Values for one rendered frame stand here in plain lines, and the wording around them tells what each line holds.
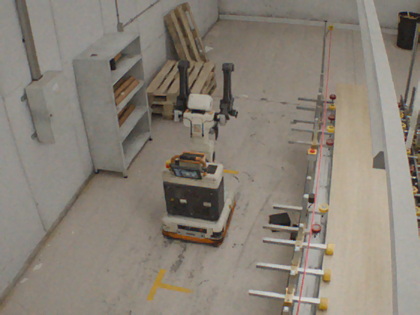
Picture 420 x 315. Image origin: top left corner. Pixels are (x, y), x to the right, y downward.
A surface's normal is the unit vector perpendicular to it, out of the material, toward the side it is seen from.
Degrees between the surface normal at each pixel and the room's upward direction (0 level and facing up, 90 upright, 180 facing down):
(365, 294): 0
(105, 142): 90
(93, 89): 90
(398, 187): 0
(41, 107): 90
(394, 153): 0
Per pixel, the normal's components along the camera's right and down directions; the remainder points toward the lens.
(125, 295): -0.04, -0.82
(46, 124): -0.26, 0.56
